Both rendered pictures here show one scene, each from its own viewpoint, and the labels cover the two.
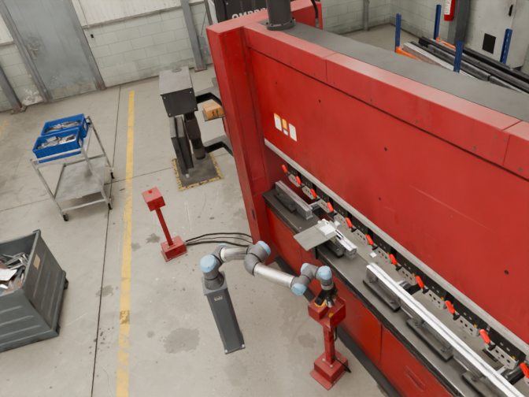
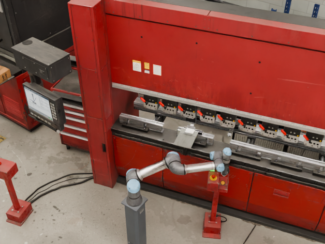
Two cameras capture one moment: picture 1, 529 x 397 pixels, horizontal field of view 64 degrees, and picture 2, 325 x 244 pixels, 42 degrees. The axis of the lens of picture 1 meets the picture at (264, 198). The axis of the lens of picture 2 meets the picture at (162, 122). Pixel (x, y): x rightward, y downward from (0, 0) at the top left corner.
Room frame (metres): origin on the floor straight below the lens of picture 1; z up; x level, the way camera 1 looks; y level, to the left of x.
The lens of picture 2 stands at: (0.25, 2.17, 3.82)
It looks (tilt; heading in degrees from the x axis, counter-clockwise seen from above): 40 degrees down; 313
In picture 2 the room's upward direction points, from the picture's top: straight up
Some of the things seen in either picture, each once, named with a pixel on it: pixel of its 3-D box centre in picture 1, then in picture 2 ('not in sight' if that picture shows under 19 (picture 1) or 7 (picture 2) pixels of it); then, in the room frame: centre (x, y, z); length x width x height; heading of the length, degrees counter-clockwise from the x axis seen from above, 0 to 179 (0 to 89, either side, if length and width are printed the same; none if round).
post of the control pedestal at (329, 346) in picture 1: (329, 339); (214, 203); (1.78, -0.28, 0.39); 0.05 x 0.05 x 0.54; 36
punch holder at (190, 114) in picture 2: (327, 198); (189, 108); (2.31, -0.44, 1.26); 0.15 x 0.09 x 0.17; 22
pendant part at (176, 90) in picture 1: (188, 127); (47, 89); (3.26, 0.52, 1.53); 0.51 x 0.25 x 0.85; 6
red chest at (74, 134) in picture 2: not in sight; (83, 114); (3.81, -0.20, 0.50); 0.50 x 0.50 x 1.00; 22
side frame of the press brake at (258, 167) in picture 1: (282, 149); (111, 88); (3.26, -0.24, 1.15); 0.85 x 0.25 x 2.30; 112
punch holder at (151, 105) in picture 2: (297, 172); (152, 100); (2.68, -0.28, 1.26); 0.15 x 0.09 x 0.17; 22
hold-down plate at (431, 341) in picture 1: (428, 339); (286, 165); (1.34, -0.78, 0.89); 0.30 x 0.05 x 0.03; 22
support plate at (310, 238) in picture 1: (315, 235); (185, 138); (2.23, -0.31, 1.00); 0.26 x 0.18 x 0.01; 112
